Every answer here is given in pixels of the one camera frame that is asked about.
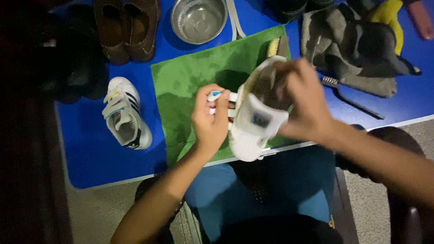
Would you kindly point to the person's right hand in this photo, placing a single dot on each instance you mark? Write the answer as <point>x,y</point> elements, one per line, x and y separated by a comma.
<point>307,108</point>

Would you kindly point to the person's blue clothing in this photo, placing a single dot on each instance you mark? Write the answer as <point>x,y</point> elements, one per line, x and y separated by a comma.
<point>264,196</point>

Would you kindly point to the black shoes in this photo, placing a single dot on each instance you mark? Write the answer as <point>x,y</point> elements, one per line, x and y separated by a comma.
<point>295,8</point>

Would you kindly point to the brown leather loafer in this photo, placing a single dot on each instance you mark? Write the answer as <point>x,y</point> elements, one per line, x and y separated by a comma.
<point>112,30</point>
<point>144,30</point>

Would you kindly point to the steel bowl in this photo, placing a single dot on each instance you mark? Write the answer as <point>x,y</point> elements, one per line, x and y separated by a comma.
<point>198,20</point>

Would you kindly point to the yellow cloth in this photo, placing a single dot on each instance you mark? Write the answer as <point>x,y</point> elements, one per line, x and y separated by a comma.
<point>390,20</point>

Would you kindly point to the green towel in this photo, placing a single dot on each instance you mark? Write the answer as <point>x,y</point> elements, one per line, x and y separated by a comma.
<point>190,78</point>

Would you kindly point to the white blue toothbrush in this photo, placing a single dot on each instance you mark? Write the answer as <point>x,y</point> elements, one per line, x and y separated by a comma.
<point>213,95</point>

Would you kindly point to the black bag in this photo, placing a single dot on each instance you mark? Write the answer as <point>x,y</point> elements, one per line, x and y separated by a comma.
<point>67,64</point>

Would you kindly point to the white black-striped sneaker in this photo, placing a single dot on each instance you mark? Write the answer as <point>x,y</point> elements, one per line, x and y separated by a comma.
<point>125,115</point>

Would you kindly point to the person's right fingers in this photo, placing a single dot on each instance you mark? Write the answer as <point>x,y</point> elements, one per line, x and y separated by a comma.
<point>291,78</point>

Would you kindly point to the yellow bristle brush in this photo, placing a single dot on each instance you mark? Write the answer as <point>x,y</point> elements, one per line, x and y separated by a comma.
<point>275,46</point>

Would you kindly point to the grey cloth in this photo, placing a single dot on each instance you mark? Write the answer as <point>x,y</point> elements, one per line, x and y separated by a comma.
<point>352,50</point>

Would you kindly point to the person's left hand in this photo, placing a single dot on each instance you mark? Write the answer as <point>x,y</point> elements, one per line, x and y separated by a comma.
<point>206,128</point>

